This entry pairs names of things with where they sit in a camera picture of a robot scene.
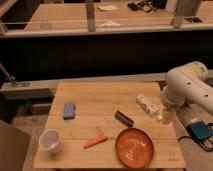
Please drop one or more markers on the wooden table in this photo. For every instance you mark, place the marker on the wooden table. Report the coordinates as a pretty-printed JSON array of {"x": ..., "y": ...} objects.
[{"x": 96, "y": 103}]

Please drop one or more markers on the blue device on floor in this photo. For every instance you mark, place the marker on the blue device on floor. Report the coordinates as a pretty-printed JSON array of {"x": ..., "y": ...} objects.
[{"x": 199, "y": 131}]

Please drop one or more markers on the white paper sheet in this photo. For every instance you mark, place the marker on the white paper sheet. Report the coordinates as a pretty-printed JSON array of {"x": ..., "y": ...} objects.
[{"x": 107, "y": 8}]

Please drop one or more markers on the orange ridged plate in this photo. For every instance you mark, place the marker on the orange ridged plate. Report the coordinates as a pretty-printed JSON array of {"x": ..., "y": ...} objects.
[{"x": 134, "y": 148}]

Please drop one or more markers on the blue sponge block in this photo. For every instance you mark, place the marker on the blue sponge block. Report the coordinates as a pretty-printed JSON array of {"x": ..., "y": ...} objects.
[{"x": 69, "y": 111}]

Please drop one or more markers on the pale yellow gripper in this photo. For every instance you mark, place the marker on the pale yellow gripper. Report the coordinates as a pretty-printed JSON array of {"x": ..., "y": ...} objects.
[{"x": 165, "y": 116}]

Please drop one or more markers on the black items on far table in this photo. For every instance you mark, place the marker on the black items on far table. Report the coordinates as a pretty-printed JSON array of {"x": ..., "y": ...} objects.
[{"x": 147, "y": 5}]

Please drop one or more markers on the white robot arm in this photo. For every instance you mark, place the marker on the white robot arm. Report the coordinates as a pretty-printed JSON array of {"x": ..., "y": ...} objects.
[{"x": 186, "y": 82}]

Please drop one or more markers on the orange carrot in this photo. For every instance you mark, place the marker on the orange carrot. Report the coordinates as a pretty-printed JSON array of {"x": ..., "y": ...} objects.
[{"x": 95, "y": 140}]

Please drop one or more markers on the clear plastic bottle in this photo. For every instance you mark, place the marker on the clear plastic bottle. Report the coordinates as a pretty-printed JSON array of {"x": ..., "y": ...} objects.
[{"x": 45, "y": 23}]

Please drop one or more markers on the brown cardboard box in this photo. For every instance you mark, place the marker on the brown cardboard box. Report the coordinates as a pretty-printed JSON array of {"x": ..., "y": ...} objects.
[{"x": 13, "y": 147}]

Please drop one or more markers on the black rectangular block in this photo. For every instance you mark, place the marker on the black rectangular block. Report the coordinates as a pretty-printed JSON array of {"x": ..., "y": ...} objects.
[{"x": 124, "y": 119}]

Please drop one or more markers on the white crumpled paper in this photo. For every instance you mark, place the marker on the white crumpled paper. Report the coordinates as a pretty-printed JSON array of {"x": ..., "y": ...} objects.
[{"x": 110, "y": 23}]

